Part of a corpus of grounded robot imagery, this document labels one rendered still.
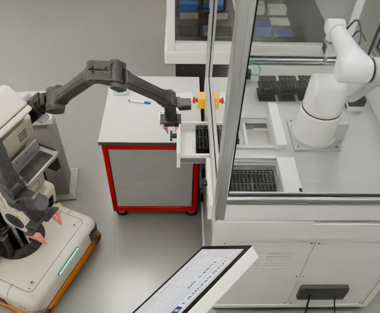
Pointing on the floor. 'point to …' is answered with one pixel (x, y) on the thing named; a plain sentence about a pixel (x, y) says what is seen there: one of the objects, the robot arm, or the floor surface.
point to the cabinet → (306, 269)
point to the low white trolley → (148, 152)
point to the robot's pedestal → (66, 182)
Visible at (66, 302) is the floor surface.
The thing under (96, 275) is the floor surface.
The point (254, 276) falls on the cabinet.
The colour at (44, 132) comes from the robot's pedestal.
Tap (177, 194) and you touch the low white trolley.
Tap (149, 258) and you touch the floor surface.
